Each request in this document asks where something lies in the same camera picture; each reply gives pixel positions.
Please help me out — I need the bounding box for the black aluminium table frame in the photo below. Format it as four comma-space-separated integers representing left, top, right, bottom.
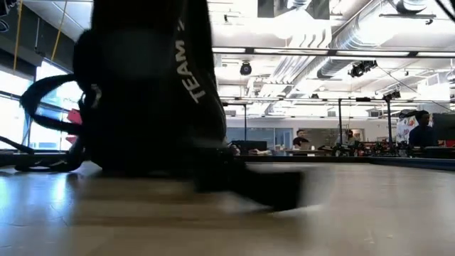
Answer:
0, 135, 455, 172

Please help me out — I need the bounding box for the silver ventilation duct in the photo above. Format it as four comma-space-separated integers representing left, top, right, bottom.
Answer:
289, 0, 431, 95

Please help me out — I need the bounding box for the black monitor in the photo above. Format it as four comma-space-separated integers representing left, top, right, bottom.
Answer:
432, 112, 455, 142

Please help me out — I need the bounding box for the black backpack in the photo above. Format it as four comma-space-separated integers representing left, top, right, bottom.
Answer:
14, 0, 335, 214

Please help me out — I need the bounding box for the black stand pole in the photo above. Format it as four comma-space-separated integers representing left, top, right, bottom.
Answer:
336, 97, 373, 146

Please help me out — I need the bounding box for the black tripod stand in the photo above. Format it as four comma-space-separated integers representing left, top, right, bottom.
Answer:
382, 90, 402, 146

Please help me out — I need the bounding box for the white cloth item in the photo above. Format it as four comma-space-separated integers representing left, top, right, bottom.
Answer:
395, 116, 419, 144

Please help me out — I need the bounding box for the black stand frame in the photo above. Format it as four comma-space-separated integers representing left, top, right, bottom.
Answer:
222, 101, 248, 142

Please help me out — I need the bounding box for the yellow hanging cable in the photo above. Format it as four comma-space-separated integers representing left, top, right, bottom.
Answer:
12, 0, 23, 71
50, 0, 68, 62

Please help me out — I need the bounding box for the black hanging cap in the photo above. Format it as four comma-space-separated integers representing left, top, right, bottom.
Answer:
398, 109, 426, 119

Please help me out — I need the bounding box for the person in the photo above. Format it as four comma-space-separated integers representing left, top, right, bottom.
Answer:
343, 129, 358, 146
407, 110, 441, 149
291, 128, 311, 150

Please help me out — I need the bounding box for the long ceiling light fixture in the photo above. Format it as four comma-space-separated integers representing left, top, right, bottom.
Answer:
211, 46, 455, 59

